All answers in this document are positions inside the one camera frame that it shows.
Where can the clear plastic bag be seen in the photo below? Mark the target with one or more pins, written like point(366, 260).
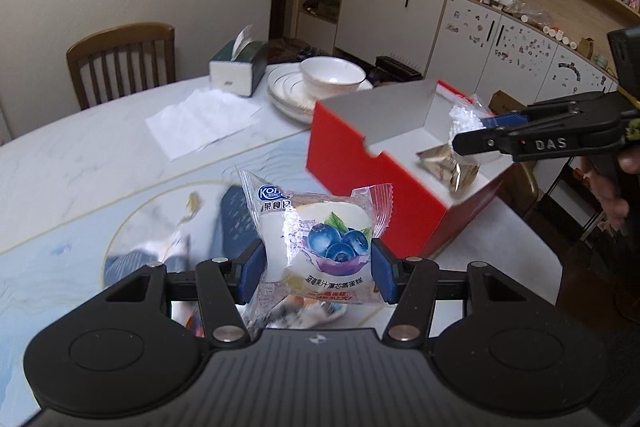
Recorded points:
point(465, 116)

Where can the green white tissue box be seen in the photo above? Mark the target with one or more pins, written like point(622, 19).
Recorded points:
point(238, 67)

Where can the chicken sausage white pouch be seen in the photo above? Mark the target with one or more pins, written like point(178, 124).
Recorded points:
point(291, 312)

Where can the white bowl gold rim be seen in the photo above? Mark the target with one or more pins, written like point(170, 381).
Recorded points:
point(326, 77)

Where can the gold foil snack packet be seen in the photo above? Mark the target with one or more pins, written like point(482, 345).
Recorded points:
point(455, 172)

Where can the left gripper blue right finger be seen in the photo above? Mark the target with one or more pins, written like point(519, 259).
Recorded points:
point(410, 285)

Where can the red cardboard box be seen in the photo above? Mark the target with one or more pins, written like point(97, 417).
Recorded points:
point(375, 136)

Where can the wooden chair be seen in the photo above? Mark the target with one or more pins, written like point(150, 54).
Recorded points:
point(120, 61)

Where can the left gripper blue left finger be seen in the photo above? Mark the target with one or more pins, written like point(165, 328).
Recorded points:
point(223, 284)

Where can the blueberry cake packet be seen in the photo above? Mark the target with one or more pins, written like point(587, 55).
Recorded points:
point(318, 246)

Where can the white paper napkin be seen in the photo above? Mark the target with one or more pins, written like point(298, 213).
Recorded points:
point(203, 118)

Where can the person right hand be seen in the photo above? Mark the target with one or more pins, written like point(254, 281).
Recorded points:
point(615, 207)

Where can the white plate stack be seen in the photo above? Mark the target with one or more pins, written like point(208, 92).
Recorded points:
point(285, 86)

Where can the black shoe rack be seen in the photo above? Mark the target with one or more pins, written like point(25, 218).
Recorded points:
point(389, 70)

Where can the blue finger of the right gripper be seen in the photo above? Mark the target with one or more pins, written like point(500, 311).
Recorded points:
point(504, 121)
point(492, 142)

